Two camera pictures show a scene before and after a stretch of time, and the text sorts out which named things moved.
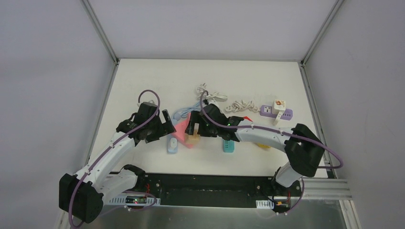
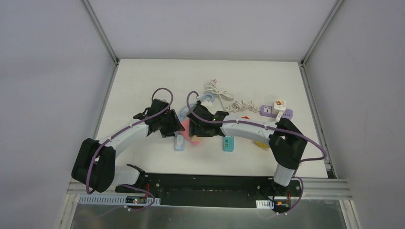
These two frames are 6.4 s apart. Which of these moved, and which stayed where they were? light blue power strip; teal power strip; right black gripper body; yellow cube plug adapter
Moved: light blue power strip
Stayed: yellow cube plug adapter; right black gripper body; teal power strip
